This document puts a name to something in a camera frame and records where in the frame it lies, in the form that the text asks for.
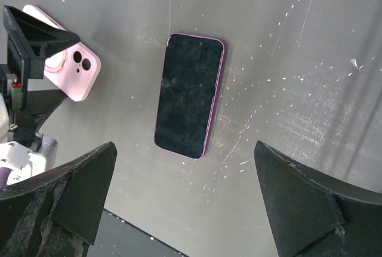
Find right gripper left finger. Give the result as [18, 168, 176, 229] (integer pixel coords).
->
[1, 142, 117, 256]

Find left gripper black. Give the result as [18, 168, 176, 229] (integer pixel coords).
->
[1, 5, 80, 150]

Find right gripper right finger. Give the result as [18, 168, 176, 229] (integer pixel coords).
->
[254, 141, 381, 256]

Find pink phone case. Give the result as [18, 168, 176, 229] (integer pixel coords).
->
[22, 4, 102, 103]

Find black phone purple edge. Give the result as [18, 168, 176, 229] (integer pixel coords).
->
[154, 33, 225, 159]

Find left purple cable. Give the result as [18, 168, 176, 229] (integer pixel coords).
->
[0, 166, 13, 188]

